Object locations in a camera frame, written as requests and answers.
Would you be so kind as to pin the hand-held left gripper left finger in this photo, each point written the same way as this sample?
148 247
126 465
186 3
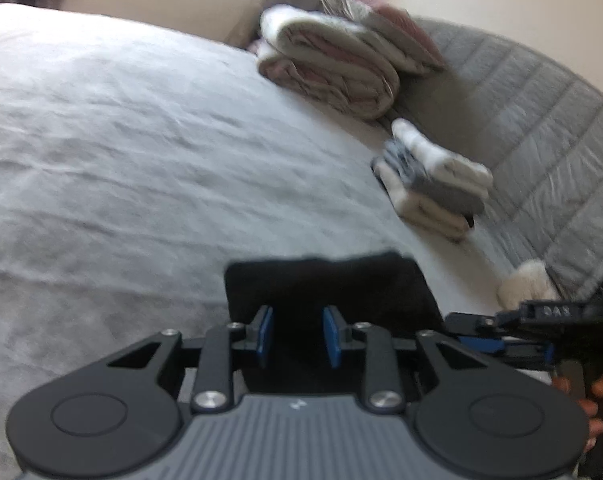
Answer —
265 335

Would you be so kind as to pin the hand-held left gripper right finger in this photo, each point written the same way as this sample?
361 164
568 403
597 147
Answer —
331 335

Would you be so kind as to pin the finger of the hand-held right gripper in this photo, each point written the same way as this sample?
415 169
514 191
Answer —
476 325
496 346

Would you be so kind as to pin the black garment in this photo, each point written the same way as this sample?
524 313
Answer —
331 280

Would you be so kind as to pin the fluffy white cloth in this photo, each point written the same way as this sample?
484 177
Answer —
526 285

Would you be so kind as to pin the cream folded garment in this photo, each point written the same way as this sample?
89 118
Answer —
426 215

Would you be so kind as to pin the grey folded garment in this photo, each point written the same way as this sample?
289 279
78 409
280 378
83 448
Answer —
446 195

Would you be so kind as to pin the grey quilted headboard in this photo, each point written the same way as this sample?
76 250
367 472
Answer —
531 135

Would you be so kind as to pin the bed with white sheet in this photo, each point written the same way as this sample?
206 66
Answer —
131 160

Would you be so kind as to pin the folded grey pink quilt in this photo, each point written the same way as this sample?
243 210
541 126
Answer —
331 70

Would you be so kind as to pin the plastic-wrapped pink white bedding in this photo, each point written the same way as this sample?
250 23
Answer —
391 25

